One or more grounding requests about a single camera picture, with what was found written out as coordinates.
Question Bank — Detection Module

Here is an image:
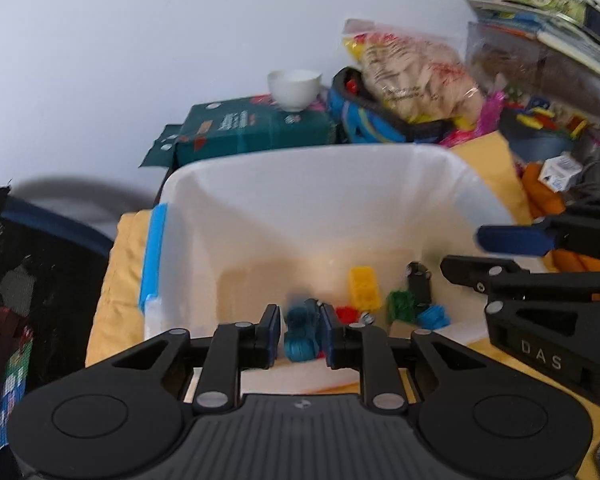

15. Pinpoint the green building block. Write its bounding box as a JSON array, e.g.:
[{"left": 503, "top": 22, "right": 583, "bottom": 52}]
[{"left": 386, "top": 290, "right": 417, "bottom": 326}]

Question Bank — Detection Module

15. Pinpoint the pink tinsel decoration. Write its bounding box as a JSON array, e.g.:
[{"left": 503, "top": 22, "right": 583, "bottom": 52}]
[{"left": 445, "top": 92, "right": 506, "bottom": 148}]

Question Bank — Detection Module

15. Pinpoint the dark green cardboard box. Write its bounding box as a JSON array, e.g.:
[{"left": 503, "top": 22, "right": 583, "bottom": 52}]
[{"left": 139, "top": 95, "right": 337, "bottom": 169}]

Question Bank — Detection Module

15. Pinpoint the teal plastic toy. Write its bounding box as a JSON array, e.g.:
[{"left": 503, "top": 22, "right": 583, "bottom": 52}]
[{"left": 283, "top": 299, "right": 324, "bottom": 363}]

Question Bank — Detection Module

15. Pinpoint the bag of pale snacks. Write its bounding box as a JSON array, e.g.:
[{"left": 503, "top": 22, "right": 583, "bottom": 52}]
[{"left": 341, "top": 19, "right": 486, "bottom": 124}]

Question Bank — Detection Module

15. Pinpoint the colourful printed packet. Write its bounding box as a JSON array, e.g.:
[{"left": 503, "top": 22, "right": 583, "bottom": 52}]
[{"left": 0, "top": 330, "right": 34, "bottom": 451}]

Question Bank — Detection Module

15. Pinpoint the blue building block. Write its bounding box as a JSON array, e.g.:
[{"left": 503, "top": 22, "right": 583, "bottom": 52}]
[{"left": 416, "top": 305, "right": 451, "bottom": 330}]

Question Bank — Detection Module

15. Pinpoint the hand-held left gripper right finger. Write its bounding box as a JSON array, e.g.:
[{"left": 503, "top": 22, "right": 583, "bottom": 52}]
[{"left": 320, "top": 304, "right": 522, "bottom": 411}]

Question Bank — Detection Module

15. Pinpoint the translucent white plastic bin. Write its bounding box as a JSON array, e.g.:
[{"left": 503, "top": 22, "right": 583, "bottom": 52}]
[{"left": 139, "top": 142, "right": 527, "bottom": 395}]

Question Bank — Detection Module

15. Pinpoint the grey cable bundle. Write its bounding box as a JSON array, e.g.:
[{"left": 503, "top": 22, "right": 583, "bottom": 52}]
[{"left": 575, "top": 160, "right": 600, "bottom": 202}]

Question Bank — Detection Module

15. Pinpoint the blue and black toy case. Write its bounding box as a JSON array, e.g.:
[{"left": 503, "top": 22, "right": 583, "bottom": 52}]
[{"left": 328, "top": 66, "right": 453, "bottom": 145}]

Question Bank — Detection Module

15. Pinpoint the dark grey round tub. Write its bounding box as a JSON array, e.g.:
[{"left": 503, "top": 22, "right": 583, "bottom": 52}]
[{"left": 500, "top": 110, "right": 589, "bottom": 162}]

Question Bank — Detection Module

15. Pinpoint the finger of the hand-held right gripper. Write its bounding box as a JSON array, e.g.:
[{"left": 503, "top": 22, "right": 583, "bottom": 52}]
[
  {"left": 440, "top": 254, "right": 600, "bottom": 304},
  {"left": 476, "top": 199, "right": 600, "bottom": 262}
]

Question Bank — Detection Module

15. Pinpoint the yellow cloth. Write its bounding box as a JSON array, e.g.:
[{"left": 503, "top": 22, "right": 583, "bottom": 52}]
[{"left": 85, "top": 132, "right": 600, "bottom": 480}]

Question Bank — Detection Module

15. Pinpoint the orange cardboard box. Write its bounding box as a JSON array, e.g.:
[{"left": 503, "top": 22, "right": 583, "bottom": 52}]
[{"left": 522, "top": 162, "right": 600, "bottom": 273}]

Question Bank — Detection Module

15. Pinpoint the stack of books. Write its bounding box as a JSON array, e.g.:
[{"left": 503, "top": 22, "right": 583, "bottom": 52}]
[{"left": 466, "top": 0, "right": 600, "bottom": 82}]

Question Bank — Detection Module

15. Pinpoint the small white box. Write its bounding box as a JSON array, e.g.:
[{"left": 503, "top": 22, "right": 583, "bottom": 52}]
[{"left": 538, "top": 156, "right": 581, "bottom": 192}]

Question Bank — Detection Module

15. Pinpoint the clear plastic toy box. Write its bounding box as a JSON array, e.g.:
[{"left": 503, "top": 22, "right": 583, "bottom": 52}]
[{"left": 466, "top": 20, "right": 600, "bottom": 127}]

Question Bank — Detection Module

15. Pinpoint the white cup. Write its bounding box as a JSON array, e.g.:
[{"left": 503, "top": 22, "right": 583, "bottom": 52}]
[{"left": 266, "top": 69, "right": 323, "bottom": 112}]

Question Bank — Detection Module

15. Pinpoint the long yellow building block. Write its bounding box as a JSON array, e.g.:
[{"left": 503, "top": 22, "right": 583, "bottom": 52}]
[{"left": 348, "top": 266, "right": 382, "bottom": 311}]

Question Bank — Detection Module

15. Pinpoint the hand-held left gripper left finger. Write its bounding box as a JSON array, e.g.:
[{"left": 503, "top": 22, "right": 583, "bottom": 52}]
[{"left": 114, "top": 304, "right": 284, "bottom": 414}]

